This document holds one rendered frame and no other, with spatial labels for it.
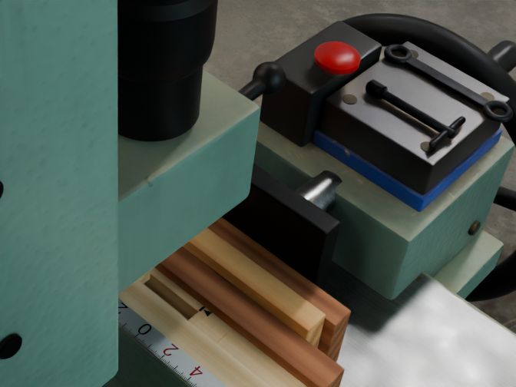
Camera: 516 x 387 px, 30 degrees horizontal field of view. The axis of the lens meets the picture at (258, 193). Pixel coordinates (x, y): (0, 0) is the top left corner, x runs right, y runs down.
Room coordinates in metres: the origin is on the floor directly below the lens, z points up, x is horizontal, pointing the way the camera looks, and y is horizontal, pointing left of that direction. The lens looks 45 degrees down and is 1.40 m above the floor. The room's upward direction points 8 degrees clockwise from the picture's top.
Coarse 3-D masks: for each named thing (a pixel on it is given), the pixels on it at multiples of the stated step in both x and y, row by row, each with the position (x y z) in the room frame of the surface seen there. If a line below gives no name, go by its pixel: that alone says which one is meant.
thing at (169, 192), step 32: (224, 96) 0.39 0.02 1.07; (192, 128) 0.36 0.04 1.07; (224, 128) 0.37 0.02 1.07; (256, 128) 0.39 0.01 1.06; (128, 160) 0.33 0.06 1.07; (160, 160) 0.34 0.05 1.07; (192, 160) 0.35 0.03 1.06; (224, 160) 0.37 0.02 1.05; (128, 192) 0.31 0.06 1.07; (160, 192) 0.33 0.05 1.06; (192, 192) 0.35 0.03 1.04; (224, 192) 0.37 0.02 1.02; (128, 224) 0.31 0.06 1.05; (160, 224) 0.33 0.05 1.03; (192, 224) 0.35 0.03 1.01; (128, 256) 0.31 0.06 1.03; (160, 256) 0.33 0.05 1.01
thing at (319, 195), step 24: (264, 192) 0.40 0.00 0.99; (288, 192) 0.40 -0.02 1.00; (312, 192) 0.44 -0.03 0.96; (240, 216) 0.41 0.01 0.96; (264, 216) 0.40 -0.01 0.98; (288, 216) 0.39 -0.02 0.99; (312, 216) 0.39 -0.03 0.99; (264, 240) 0.40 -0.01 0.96; (288, 240) 0.39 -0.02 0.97; (312, 240) 0.38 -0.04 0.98; (288, 264) 0.39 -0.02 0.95; (312, 264) 0.38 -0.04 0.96
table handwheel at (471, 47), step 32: (384, 32) 0.67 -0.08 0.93; (416, 32) 0.65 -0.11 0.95; (448, 32) 0.65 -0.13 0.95; (480, 64) 0.62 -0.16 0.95; (512, 96) 0.60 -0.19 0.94; (512, 128) 0.59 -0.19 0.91; (512, 192) 0.59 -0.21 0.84; (512, 256) 0.57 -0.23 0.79; (480, 288) 0.58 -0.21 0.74; (512, 288) 0.56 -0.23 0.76
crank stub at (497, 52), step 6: (504, 42) 0.68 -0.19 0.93; (510, 42) 0.68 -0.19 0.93; (492, 48) 0.67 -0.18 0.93; (498, 48) 0.67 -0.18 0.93; (504, 48) 0.67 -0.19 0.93; (510, 48) 0.67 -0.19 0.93; (492, 54) 0.66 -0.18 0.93; (498, 54) 0.66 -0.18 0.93; (504, 54) 0.66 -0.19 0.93; (510, 54) 0.67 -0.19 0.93; (498, 60) 0.65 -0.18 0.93; (504, 60) 0.66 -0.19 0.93; (510, 60) 0.66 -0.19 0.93; (504, 66) 0.65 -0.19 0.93; (510, 66) 0.66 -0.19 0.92
